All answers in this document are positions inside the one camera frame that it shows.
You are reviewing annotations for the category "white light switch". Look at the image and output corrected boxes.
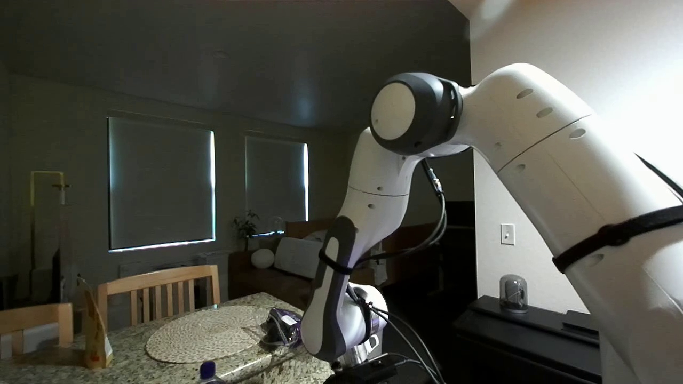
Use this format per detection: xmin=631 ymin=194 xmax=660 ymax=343
xmin=498 ymin=222 xmax=518 ymax=247

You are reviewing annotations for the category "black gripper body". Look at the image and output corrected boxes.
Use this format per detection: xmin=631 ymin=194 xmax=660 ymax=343
xmin=325 ymin=358 xmax=402 ymax=384

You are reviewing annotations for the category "wooden slat-back chair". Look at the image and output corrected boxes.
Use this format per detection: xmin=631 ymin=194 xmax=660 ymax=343
xmin=94 ymin=263 xmax=223 ymax=331

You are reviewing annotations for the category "black cabinet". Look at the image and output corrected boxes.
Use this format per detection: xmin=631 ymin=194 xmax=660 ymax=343
xmin=451 ymin=295 xmax=604 ymax=384

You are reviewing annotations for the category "clear water bottle blue cap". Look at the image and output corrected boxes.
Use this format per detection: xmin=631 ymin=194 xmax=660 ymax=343
xmin=199 ymin=358 xmax=223 ymax=384

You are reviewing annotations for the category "round white pillow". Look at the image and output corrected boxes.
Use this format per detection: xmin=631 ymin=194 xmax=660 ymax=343
xmin=247 ymin=246 xmax=278 ymax=274

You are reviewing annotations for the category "round woven placemat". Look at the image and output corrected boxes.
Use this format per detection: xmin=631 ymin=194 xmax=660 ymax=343
xmin=144 ymin=303 xmax=274 ymax=367

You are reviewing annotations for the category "potted plant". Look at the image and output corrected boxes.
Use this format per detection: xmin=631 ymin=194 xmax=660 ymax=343
xmin=232 ymin=212 xmax=265 ymax=253

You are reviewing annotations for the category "small jar on cabinet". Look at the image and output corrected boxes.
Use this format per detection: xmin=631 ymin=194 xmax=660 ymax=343
xmin=498 ymin=274 xmax=530 ymax=311

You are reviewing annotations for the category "large window with blind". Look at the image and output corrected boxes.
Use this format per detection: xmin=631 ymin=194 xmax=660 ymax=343
xmin=105 ymin=115 xmax=220 ymax=254

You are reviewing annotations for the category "brown sofa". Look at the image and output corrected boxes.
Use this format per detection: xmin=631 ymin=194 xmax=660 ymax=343
xmin=227 ymin=218 xmax=456 ymax=308

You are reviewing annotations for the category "brown paper bag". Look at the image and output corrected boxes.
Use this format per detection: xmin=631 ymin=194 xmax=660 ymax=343
xmin=79 ymin=276 xmax=115 ymax=372

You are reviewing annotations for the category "purple box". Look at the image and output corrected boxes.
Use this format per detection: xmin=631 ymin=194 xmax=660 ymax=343
xmin=263 ymin=308 xmax=308 ymax=350

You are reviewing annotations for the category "black strap on arm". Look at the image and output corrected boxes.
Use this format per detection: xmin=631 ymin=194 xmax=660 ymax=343
xmin=550 ymin=202 xmax=683 ymax=276

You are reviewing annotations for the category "yellow-framed standing mirror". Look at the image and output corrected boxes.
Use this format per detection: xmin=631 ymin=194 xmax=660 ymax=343
xmin=27 ymin=168 xmax=71 ymax=301

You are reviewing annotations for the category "square white pillow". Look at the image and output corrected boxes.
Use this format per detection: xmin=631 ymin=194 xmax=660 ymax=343
xmin=274 ymin=232 xmax=328 ymax=281

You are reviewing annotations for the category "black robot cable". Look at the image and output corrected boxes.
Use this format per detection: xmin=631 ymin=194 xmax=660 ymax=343
xmin=355 ymin=159 xmax=453 ymax=384

